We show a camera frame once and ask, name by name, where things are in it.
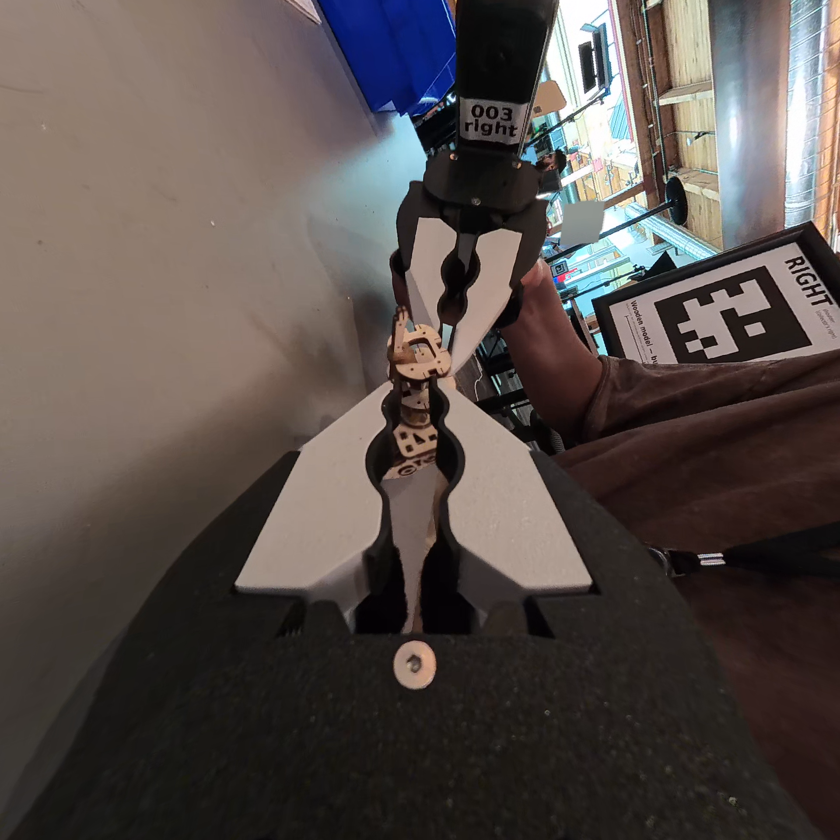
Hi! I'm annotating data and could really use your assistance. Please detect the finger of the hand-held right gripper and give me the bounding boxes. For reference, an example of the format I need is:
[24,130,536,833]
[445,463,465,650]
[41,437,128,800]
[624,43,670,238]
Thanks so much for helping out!
[406,218,460,330]
[451,228,521,376]

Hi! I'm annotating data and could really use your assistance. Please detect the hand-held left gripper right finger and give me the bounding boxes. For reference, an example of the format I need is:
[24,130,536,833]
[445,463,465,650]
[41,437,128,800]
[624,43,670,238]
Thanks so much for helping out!
[427,382,593,621]

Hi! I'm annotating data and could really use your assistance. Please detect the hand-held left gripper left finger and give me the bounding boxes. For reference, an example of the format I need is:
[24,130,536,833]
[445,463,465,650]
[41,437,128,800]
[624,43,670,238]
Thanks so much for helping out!
[235,382,404,627]

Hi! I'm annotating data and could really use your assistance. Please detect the wooden model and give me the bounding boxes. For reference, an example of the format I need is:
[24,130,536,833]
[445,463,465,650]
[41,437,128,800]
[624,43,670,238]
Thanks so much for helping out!
[384,305,455,484]

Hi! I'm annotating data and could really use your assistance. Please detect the person's right hand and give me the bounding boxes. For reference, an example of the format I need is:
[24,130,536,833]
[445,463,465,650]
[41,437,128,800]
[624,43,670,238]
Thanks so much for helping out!
[502,257,581,358]

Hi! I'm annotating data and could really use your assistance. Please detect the tan cardboard piece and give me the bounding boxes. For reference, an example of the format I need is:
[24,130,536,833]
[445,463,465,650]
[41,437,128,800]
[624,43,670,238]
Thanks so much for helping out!
[530,80,567,120]

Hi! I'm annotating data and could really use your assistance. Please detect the black light panel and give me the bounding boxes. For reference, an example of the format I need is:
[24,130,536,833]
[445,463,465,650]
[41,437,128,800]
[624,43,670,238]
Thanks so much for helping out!
[576,22,615,94]

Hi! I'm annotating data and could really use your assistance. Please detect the blue plastic bin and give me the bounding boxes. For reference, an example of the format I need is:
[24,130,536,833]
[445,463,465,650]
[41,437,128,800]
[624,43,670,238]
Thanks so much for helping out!
[318,0,458,118]

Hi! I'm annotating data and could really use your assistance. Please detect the black floor lamp stand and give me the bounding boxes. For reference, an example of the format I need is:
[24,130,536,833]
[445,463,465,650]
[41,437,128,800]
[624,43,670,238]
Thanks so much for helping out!
[558,176,690,245]

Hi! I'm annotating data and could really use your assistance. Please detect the black framed marker sign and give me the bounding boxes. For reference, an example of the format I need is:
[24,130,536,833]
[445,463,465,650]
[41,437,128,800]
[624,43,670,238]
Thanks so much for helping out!
[591,222,840,368]

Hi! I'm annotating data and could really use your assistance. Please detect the small silver duct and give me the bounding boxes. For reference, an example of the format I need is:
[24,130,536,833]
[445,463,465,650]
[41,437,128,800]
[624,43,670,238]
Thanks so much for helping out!
[625,202,721,261]

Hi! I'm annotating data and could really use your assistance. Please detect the silver spiral air duct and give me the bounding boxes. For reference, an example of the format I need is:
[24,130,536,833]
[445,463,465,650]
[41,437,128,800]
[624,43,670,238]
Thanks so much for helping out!
[784,0,840,225]

